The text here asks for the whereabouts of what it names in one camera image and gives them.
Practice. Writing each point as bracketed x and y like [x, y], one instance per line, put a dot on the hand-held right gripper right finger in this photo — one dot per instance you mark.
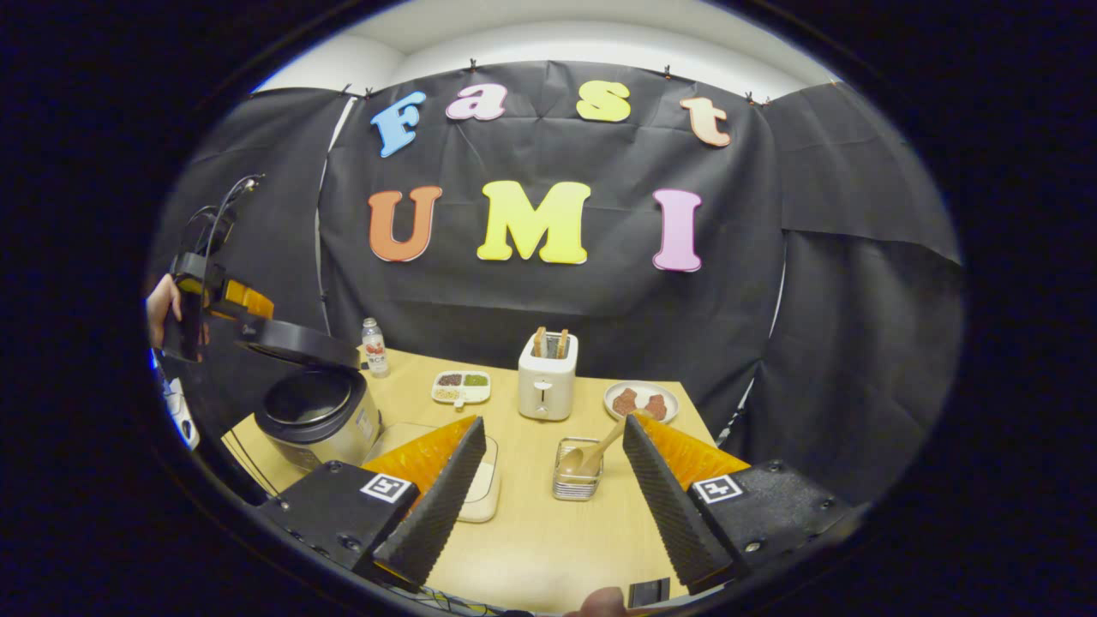
[673, 514]

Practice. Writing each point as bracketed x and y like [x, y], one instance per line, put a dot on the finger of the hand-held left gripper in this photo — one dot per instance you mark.
[248, 300]

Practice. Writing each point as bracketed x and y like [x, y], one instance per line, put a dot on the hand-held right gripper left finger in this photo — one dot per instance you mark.
[437, 514]

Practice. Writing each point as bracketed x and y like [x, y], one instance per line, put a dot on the cream rice tray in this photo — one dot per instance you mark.
[480, 490]

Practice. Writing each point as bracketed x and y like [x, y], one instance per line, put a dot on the wooden spoon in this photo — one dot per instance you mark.
[572, 461]

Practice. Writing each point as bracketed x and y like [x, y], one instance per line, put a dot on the dark grey rice cooker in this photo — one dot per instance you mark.
[317, 428]

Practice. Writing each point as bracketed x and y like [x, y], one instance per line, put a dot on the red meat piece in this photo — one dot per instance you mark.
[656, 407]
[625, 402]

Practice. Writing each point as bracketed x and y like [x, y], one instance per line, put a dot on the round plate with meat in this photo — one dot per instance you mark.
[641, 403]

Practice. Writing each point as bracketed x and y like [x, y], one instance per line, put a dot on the white divided bean plate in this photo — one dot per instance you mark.
[463, 390]

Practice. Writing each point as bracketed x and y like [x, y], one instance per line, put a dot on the clear plastic bottle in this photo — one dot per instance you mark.
[374, 351]

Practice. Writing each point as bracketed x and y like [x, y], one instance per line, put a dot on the white toaster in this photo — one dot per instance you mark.
[548, 386]

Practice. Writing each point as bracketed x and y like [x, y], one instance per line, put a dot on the toast slice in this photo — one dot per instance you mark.
[539, 342]
[561, 344]

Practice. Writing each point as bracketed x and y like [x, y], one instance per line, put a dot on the black backdrop cloth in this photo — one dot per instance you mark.
[557, 317]

